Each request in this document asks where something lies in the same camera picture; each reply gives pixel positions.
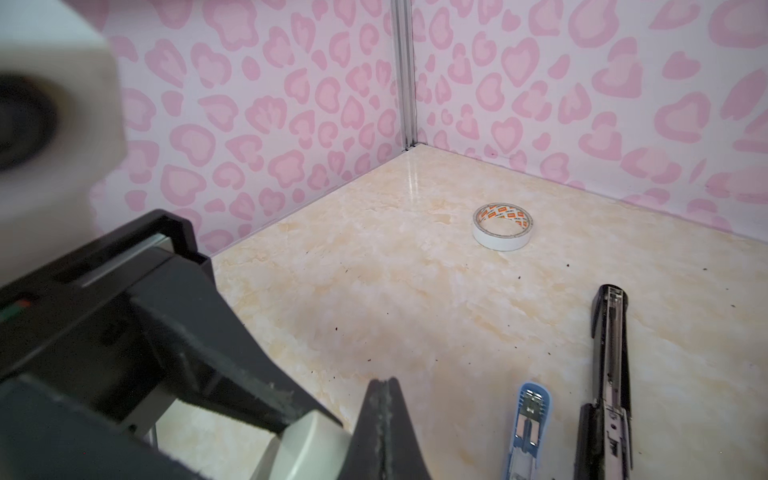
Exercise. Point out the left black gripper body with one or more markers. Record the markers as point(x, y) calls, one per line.
point(96, 346)

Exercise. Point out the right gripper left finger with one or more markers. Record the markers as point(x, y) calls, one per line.
point(366, 453)

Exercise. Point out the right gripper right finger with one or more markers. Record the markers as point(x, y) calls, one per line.
point(404, 456)

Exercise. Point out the white mini stapler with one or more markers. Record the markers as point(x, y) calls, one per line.
point(313, 448)

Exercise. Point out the light blue mini stapler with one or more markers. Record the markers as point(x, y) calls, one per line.
point(531, 418)

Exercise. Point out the black stapler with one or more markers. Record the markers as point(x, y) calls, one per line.
point(604, 439)

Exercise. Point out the white tape roll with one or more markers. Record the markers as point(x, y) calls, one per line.
point(502, 227)

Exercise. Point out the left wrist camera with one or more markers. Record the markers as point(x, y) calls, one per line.
point(61, 131)

